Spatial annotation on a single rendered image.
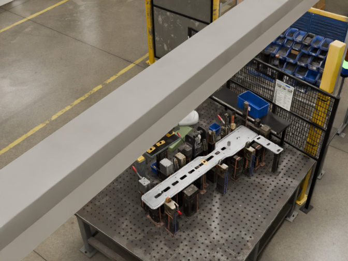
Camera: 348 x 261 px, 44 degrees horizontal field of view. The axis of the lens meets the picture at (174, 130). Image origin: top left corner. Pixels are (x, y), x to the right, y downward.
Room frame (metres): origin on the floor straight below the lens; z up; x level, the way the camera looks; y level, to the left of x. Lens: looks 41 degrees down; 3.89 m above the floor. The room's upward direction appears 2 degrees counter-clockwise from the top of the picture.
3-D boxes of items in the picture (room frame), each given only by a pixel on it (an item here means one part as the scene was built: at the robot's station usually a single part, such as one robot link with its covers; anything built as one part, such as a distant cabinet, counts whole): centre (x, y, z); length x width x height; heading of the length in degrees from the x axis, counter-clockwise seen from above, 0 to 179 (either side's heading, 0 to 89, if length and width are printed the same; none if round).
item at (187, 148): (2.97, -0.12, 0.89); 0.13 x 0.11 x 0.38; 42
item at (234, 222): (3.10, -0.41, 0.68); 2.56 x 1.61 x 0.04; 142
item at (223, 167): (2.75, -0.44, 0.87); 0.12 x 0.09 x 0.35; 42
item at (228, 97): (3.60, -0.81, 1.01); 0.90 x 0.22 x 0.03; 42
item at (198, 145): (3.06, -0.21, 0.94); 0.18 x 0.13 x 0.49; 132
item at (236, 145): (2.82, -0.27, 1.00); 1.38 x 0.22 x 0.02; 132
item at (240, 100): (3.57, -0.83, 1.09); 0.30 x 0.17 x 0.13; 37
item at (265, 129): (3.24, -0.91, 0.88); 0.08 x 0.08 x 0.36; 42
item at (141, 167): (2.76, 0.31, 0.92); 0.08 x 0.08 x 0.44; 42
